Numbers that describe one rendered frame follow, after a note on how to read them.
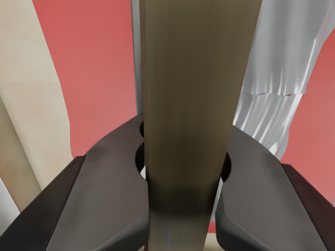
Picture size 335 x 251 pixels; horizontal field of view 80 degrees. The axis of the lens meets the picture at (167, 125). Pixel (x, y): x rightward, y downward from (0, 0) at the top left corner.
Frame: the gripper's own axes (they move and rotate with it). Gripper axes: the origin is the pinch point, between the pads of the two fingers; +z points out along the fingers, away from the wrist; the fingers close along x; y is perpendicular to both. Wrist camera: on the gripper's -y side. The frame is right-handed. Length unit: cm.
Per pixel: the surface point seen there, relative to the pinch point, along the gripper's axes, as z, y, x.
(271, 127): 4.5, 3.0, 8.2
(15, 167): 3.6, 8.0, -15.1
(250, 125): 4.6, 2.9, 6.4
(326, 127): 5.3, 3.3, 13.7
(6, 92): 5.3, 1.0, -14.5
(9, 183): 2.3, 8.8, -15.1
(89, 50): 5.3, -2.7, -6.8
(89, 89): 5.3, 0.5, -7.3
